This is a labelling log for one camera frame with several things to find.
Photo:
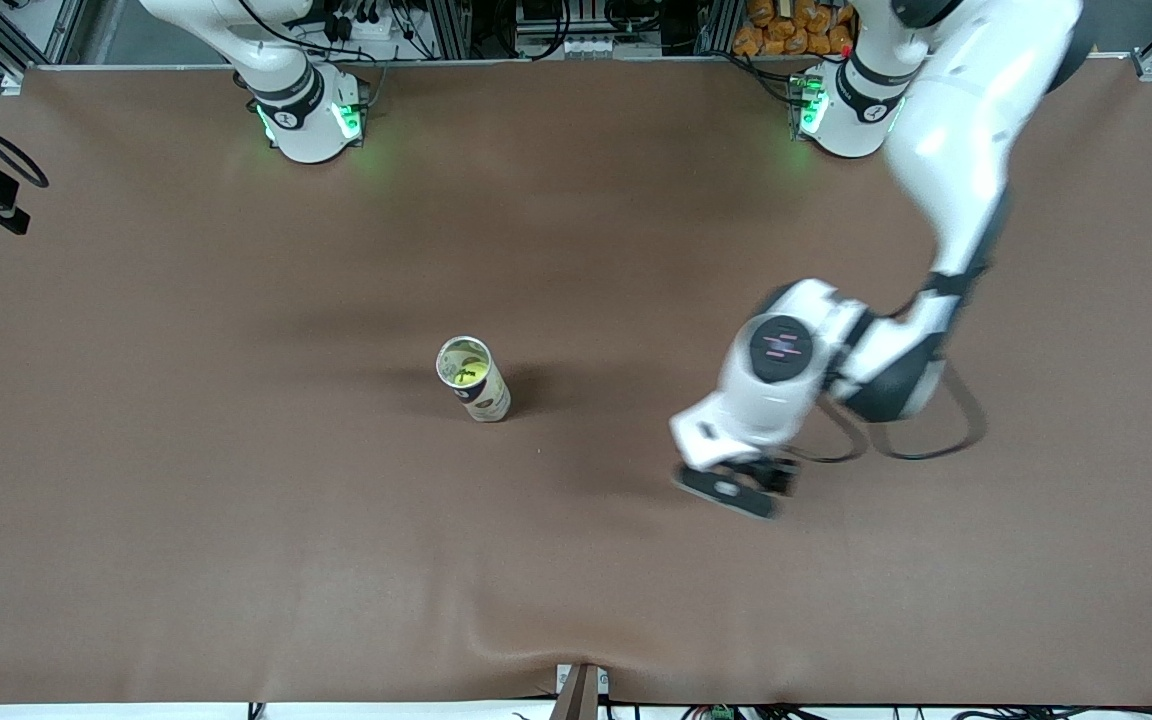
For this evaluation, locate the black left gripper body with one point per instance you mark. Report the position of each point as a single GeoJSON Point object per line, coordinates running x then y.
{"type": "Point", "coordinates": [774, 472]}

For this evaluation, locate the clear tennis ball can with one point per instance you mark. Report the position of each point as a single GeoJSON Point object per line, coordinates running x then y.
{"type": "Point", "coordinates": [486, 395]}

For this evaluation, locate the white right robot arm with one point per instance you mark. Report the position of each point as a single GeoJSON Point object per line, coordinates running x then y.
{"type": "Point", "coordinates": [296, 90]}

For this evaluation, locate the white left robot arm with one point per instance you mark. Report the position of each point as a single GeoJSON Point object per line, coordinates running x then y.
{"type": "Point", "coordinates": [966, 130]}

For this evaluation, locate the white power strip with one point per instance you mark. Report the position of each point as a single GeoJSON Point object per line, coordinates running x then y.
{"type": "Point", "coordinates": [376, 30]}

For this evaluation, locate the brown table mat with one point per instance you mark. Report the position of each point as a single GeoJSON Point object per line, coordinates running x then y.
{"type": "Point", "coordinates": [336, 550]}

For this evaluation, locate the pile of orange objects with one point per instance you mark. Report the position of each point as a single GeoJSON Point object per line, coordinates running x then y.
{"type": "Point", "coordinates": [776, 25]}

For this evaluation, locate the white terminal block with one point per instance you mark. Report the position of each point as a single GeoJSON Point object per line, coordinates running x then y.
{"type": "Point", "coordinates": [591, 46]}

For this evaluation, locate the brown mounting bracket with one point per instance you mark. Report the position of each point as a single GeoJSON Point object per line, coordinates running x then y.
{"type": "Point", "coordinates": [579, 692]}

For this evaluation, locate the silver table edge rail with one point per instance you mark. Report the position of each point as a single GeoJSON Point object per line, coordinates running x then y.
{"type": "Point", "coordinates": [536, 62]}

